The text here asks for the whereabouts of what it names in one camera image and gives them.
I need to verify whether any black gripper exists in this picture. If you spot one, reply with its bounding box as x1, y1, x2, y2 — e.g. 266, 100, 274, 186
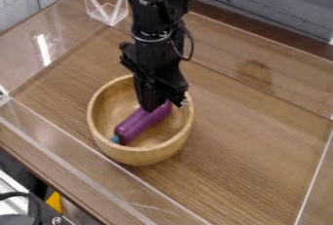
118, 33, 189, 113

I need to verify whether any purple toy eggplant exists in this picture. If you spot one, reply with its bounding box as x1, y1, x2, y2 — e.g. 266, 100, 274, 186
109, 101, 171, 145

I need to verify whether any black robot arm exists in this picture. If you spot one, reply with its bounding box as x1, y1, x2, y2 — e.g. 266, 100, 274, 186
118, 0, 193, 112

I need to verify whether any brown wooden bowl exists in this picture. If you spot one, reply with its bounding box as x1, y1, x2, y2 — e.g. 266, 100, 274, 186
86, 75, 193, 166

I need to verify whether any clear acrylic tray enclosure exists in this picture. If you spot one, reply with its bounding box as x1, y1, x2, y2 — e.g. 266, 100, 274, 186
0, 0, 333, 225

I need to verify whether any black cable loop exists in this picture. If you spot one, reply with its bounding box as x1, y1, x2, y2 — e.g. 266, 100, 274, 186
0, 192, 44, 225

